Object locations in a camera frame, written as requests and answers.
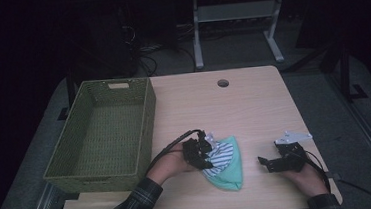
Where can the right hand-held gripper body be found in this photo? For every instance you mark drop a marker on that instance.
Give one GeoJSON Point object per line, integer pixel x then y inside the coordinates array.
{"type": "Point", "coordinates": [291, 159]}

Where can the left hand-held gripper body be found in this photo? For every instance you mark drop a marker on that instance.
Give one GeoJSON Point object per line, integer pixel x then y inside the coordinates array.
{"type": "Point", "coordinates": [193, 149]}

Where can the mint green striped bib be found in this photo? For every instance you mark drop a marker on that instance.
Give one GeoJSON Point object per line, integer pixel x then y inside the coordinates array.
{"type": "Point", "coordinates": [229, 171]}

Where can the green woven basket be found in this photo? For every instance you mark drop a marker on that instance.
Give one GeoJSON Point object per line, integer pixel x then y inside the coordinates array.
{"type": "Point", "coordinates": [109, 134]}

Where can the person's right hand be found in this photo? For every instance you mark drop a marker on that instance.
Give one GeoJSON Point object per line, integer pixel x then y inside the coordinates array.
{"type": "Point", "coordinates": [308, 181]}

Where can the person's left hand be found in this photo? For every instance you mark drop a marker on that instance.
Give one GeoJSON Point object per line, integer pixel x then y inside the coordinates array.
{"type": "Point", "coordinates": [169, 164]}

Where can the grey table edge clip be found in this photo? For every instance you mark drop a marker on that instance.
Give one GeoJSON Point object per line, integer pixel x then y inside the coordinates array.
{"type": "Point", "coordinates": [332, 175]}

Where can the black metal stand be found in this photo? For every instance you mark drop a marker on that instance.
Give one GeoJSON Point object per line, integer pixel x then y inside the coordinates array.
{"type": "Point", "coordinates": [70, 90]}
{"type": "Point", "coordinates": [344, 72]}

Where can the white metal stand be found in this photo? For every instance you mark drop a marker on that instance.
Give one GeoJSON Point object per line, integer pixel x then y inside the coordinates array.
{"type": "Point", "coordinates": [233, 11]}

